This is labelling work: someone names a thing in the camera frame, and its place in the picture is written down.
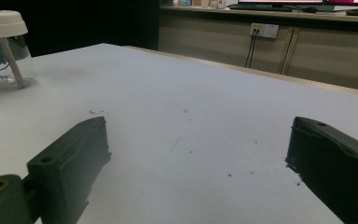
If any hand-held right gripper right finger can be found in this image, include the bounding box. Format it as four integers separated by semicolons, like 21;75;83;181
284;116;358;224

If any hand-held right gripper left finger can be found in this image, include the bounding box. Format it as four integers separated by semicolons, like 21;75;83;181
26;116;112;224

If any clear cup with white lid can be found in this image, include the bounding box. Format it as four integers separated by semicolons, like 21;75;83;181
0;9;37;91

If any wooden desk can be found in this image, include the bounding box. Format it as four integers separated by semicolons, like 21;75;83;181
159;5;358;93

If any computer monitor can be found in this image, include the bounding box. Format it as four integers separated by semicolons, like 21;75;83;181
238;0;325;9

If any thin dark cable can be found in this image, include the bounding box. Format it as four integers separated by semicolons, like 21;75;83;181
280;27;296;76

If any black power cable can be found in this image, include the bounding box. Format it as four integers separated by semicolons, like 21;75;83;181
248;30;259;69
244;29;256;68

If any white wall socket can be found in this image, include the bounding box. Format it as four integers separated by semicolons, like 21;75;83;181
249;22;280;39

